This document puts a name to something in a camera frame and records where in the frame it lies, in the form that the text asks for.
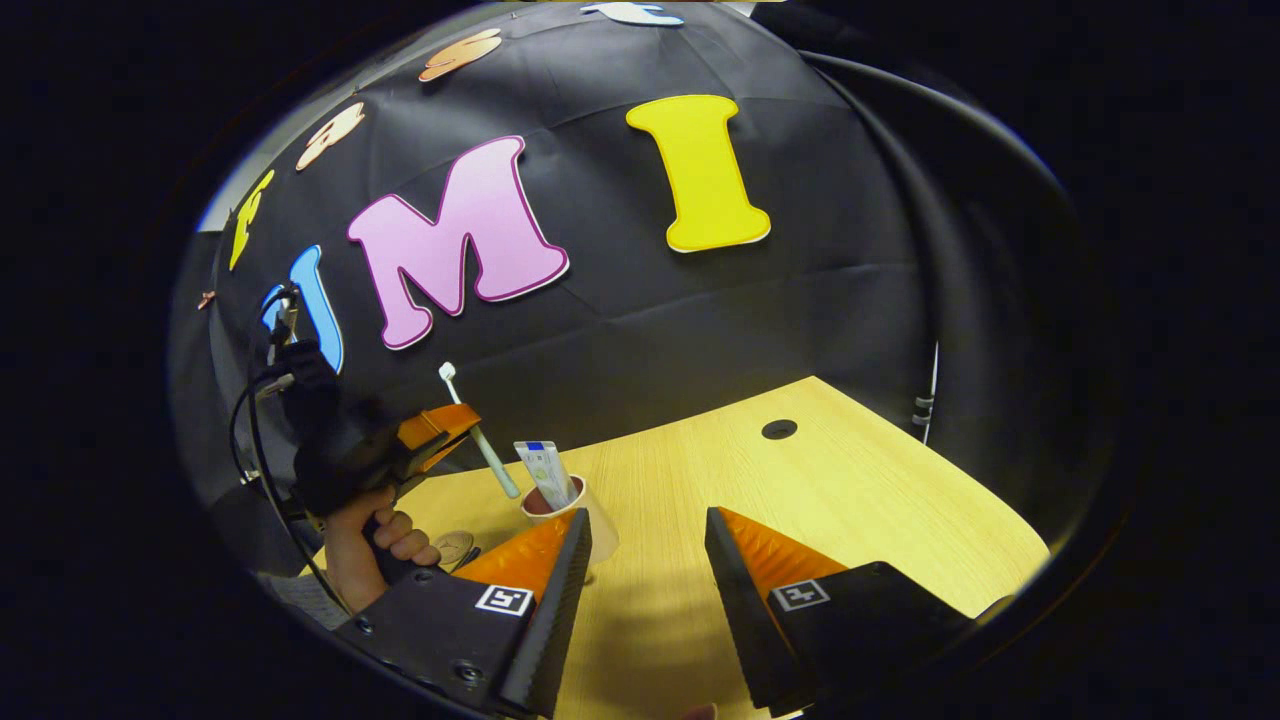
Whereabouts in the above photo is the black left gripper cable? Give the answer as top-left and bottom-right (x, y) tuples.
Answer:
(228, 365), (336, 606)

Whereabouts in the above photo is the pale green toothbrush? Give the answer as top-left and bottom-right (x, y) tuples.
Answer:
(438, 361), (522, 500)

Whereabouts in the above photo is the black backdrop frame pole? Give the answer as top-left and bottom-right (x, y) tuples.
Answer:
(800, 50), (1096, 501)

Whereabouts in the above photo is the wooden desktop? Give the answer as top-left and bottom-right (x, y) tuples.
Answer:
(300, 376), (1051, 720)

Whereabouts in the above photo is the beige cup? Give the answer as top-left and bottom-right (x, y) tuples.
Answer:
(520, 475), (621, 566)

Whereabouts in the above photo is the white toothpaste tube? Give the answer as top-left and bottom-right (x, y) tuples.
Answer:
(513, 440), (581, 513)

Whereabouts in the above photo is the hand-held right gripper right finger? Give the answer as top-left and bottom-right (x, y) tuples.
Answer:
(705, 506), (976, 716)

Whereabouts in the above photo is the round brown coaster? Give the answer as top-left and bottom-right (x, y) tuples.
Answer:
(432, 530), (477, 573)

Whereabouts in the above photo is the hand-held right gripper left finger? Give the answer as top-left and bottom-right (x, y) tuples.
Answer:
(335, 508), (593, 719)

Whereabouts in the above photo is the white stand pole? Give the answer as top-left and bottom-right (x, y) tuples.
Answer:
(915, 340), (942, 447)

